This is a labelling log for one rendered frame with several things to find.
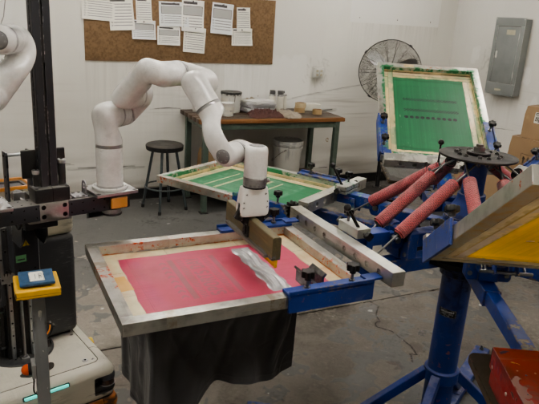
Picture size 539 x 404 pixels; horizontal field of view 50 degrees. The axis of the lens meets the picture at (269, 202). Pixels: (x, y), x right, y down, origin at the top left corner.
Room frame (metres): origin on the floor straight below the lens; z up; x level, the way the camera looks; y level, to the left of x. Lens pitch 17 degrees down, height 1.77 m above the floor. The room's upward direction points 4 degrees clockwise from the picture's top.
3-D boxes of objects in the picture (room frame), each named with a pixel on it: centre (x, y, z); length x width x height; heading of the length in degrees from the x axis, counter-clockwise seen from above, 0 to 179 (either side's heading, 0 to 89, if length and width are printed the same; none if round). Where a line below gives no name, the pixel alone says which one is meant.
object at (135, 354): (1.64, 0.40, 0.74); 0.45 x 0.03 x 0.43; 27
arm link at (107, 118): (2.06, 0.58, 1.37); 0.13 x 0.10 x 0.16; 156
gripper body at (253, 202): (1.82, 0.05, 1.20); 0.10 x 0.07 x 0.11; 117
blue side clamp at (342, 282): (1.63, -0.20, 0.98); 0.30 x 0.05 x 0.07; 117
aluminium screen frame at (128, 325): (1.77, 0.14, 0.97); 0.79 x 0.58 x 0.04; 117
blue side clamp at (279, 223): (2.13, 0.05, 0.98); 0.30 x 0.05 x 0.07; 117
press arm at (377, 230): (2.03, -0.36, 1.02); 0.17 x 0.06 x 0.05; 117
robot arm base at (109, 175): (2.06, 0.60, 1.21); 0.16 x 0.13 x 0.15; 40
